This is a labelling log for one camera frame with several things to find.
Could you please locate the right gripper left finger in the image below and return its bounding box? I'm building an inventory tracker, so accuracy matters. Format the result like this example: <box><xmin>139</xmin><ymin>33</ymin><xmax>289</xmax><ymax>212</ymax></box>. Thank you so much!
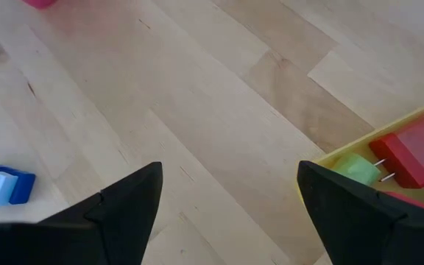
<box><xmin>0</xmin><ymin>160</ymin><xmax>164</xmax><ymax>265</ymax></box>

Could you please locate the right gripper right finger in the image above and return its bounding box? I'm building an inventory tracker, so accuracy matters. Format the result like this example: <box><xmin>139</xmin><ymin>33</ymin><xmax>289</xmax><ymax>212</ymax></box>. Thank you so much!
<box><xmin>297</xmin><ymin>160</ymin><xmax>424</xmax><ymax>265</ymax></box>

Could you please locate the small green cube charger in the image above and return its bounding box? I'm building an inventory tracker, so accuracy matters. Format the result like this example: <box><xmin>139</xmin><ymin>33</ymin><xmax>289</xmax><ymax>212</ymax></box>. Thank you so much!
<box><xmin>331</xmin><ymin>152</ymin><xmax>397</xmax><ymax>187</ymax></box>

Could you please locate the red wall charger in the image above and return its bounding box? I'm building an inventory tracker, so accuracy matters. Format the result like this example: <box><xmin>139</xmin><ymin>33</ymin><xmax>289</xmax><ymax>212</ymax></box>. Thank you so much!
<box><xmin>368</xmin><ymin>105</ymin><xmax>424</xmax><ymax>189</ymax></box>

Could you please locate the blue flat block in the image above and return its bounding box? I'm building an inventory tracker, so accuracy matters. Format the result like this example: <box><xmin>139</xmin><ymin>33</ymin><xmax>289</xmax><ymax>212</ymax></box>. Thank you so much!
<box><xmin>0</xmin><ymin>163</ymin><xmax>37</xmax><ymax>205</ymax></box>

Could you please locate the pink plastic bin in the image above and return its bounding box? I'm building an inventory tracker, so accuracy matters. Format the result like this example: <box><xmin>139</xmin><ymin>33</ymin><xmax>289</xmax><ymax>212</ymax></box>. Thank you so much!
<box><xmin>22</xmin><ymin>0</ymin><xmax>58</xmax><ymax>10</ymax></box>

